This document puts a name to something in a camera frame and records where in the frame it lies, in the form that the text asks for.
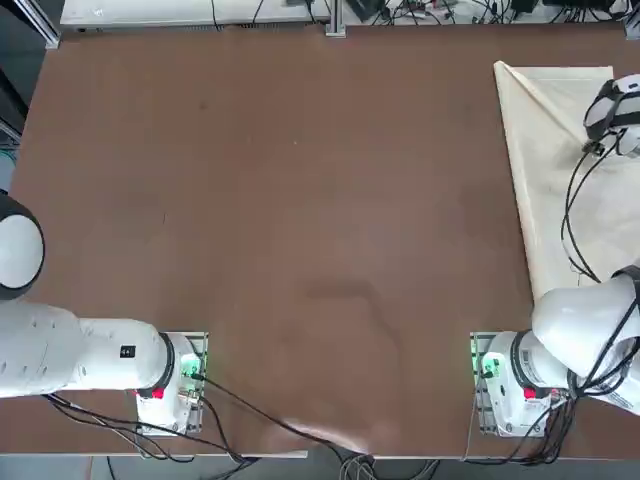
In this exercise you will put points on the dark metal frame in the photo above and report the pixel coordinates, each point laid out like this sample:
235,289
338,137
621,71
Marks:
12,100

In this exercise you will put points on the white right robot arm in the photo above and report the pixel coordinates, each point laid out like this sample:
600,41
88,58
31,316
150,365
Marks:
565,320

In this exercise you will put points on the cream plastic tablecloth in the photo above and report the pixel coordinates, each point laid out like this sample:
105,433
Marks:
540,175

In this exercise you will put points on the large black power adapter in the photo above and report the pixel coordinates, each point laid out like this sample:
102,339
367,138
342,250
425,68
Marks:
575,2

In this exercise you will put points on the black flat adapter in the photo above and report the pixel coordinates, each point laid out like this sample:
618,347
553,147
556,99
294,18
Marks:
525,5

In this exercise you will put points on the aluminium profile post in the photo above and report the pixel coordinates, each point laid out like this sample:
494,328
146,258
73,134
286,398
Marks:
336,22

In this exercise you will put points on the slanted aluminium profile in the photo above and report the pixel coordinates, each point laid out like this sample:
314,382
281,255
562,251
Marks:
42,27

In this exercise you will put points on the short aluminium profile stub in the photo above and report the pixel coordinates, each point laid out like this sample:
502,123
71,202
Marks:
633,27

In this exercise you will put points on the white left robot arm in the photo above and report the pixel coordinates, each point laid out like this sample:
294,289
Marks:
75,360

